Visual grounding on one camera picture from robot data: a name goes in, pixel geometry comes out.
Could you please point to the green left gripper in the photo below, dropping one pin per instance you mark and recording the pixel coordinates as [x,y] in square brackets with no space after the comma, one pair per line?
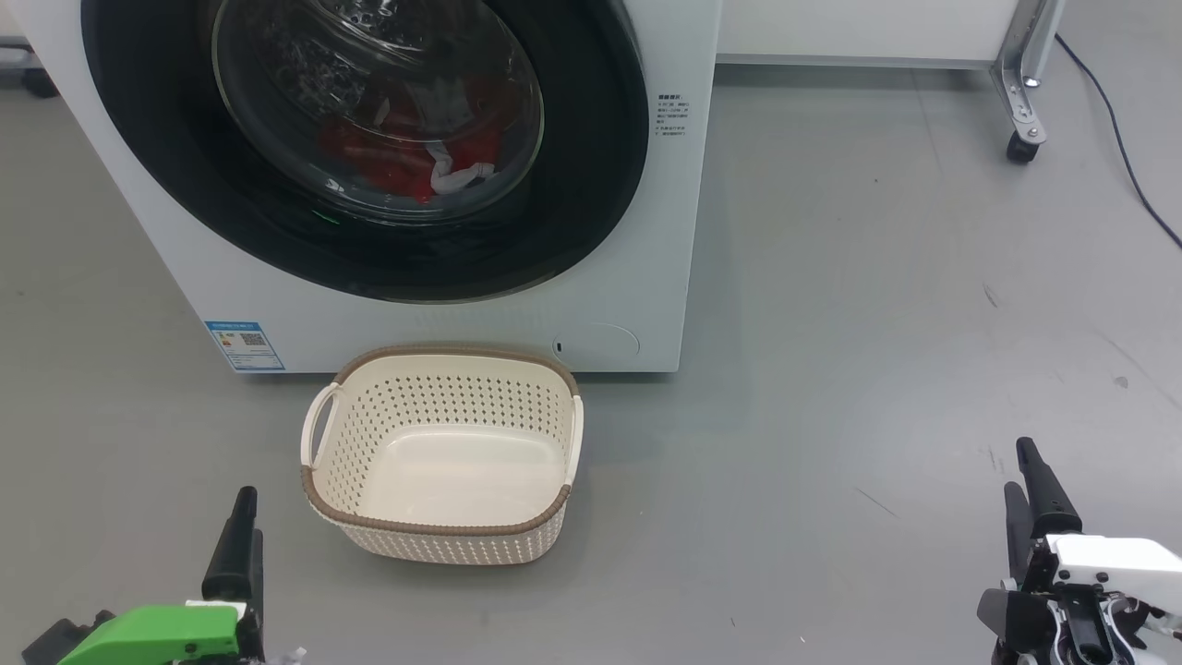
[157,633]

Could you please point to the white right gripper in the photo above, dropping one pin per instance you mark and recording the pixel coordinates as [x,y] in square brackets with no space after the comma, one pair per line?
[1117,563]

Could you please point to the red white sports garment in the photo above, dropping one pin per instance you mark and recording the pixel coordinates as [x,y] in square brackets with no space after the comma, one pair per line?
[369,148]

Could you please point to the round black glass washer door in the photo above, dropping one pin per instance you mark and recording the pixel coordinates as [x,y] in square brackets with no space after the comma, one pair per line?
[591,185]

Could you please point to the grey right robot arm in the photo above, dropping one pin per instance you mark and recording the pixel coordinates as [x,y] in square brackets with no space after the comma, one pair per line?
[1090,637]

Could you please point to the cream perforated laundry basket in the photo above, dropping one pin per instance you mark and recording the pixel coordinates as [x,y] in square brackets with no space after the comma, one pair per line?
[443,480]

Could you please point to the white front-load washing machine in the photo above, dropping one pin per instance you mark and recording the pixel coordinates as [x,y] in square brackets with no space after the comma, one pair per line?
[646,231]

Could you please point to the blue energy label sticker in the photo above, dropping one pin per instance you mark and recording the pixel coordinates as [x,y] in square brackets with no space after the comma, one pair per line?
[245,344]

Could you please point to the metal panel leg with caster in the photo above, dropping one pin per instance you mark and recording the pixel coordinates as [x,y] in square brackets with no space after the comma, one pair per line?
[1020,92]

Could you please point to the white partition panel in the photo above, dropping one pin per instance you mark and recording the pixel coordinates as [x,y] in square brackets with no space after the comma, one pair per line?
[859,28]

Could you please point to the black caster on metal foot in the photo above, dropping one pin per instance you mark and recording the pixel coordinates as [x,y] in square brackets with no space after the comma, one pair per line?
[39,85]

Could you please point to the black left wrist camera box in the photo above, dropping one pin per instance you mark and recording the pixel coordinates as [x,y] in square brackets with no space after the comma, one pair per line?
[55,642]

